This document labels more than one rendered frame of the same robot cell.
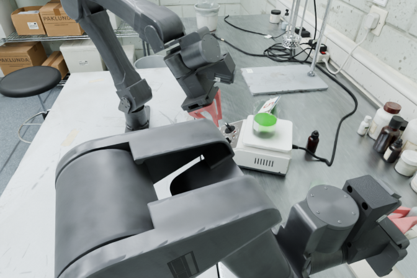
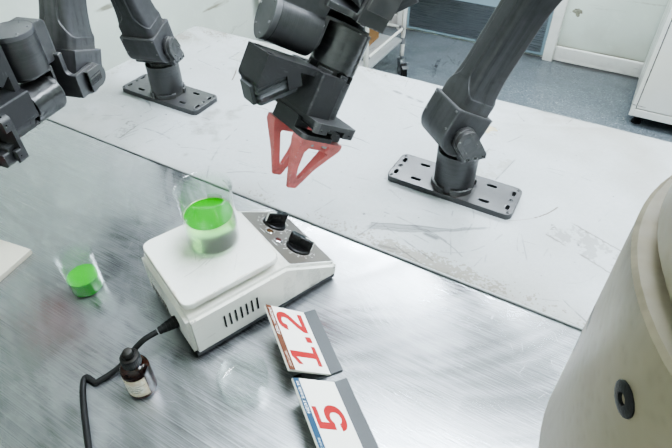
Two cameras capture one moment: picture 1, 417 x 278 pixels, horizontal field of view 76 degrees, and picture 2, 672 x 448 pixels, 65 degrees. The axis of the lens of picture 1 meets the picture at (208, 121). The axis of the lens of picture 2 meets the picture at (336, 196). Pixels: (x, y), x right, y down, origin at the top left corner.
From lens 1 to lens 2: 0.99 m
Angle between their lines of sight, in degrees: 89
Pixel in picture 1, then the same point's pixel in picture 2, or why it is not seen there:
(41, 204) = (363, 93)
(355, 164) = (25, 431)
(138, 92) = (436, 109)
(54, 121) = (534, 118)
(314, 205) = (23, 23)
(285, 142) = (162, 250)
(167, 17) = not seen: outside the picture
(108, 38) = (500, 8)
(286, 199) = (132, 261)
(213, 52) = (262, 20)
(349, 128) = not seen: outside the picture
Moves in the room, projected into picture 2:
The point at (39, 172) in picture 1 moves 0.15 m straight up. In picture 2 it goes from (418, 96) to (425, 22)
